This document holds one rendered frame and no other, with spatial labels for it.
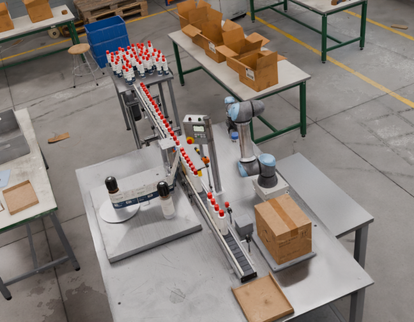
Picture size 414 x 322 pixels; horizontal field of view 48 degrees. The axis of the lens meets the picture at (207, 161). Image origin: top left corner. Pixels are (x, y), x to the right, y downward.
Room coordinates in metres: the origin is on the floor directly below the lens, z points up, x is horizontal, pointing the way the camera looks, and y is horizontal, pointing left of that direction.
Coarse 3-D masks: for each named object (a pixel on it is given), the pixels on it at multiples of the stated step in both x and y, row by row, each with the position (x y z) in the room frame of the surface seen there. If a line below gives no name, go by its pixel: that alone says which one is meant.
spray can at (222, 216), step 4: (220, 212) 2.22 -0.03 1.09; (220, 216) 2.22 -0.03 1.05; (224, 216) 2.22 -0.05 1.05; (220, 220) 2.21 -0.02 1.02; (224, 220) 2.21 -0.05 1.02; (220, 224) 2.21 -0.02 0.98; (224, 224) 2.21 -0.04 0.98; (220, 228) 2.22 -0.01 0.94; (224, 228) 2.21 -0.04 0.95; (224, 232) 2.21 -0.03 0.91; (228, 232) 2.23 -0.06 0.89
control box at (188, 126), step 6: (186, 120) 2.78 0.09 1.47; (192, 120) 2.76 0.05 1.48; (186, 126) 2.75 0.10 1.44; (192, 126) 2.73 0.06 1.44; (204, 126) 2.70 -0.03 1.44; (186, 132) 2.75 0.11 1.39; (192, 132) 2.74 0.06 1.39; (198, 132) 2.72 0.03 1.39; (204, 132) 2.71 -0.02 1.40; (186, 138) 2.76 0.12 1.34; (192, 138) 2.74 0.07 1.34; (198, 138) 2.73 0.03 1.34; (204, 138) 2.71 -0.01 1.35
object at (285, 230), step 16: (256, 208) 2.16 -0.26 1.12; (272, 208) 2.14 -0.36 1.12; (288, 208) 2.11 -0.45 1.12; (256, 224) 2.19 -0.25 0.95; (272, 224) 2.00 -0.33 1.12; (288, 224) 1.98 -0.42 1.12; (304, 224) 1.96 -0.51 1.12; (272, 240) 1.96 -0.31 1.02; (288, 240) 1.93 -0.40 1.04; (304, 240) 1.95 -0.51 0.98; (272, 256) 1.98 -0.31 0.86; (288, 256) 1.92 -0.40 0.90
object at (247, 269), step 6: (204, 192) 2.68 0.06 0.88; (204, 198) 2.61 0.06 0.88; (204, 204) 2.55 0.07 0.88; (204, 210) 2.48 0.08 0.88; (228, 234) 2.21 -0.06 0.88; (228, 240) 2.16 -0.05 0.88; (234, 240) 2.15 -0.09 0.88; (228, 246) 2.11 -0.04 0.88; (234, 246) 2.10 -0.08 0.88; (228, 252) 2.06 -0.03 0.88; (234, 252) 2.05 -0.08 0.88; (240, 252) 2.04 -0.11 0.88; (240, 258) 1.99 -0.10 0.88; (246, 258) 1.98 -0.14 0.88; (240, 264) 1.94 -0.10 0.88; (246, 264) 1.93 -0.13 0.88; (246, 270) 1.89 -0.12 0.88; (252, 270) 1.88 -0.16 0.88
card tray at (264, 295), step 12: (264, 276) 1.86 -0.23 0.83; (240, 288) 1.80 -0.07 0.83; (252, 288) 1.78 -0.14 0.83; (264, 288) 1.77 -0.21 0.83; (276, 288) 1.75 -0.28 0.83; (240, 300) 1.71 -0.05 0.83; (252, 300) 1.70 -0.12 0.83; (264, 300) 1.68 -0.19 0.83; (276, 300) 1.67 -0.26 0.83; (288, 300) 1.63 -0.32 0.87; (252, 312) 1.62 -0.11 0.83; (264, 312) 1.60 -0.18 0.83; (276, 312) 1.59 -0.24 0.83; (288, 312) 1.57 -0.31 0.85
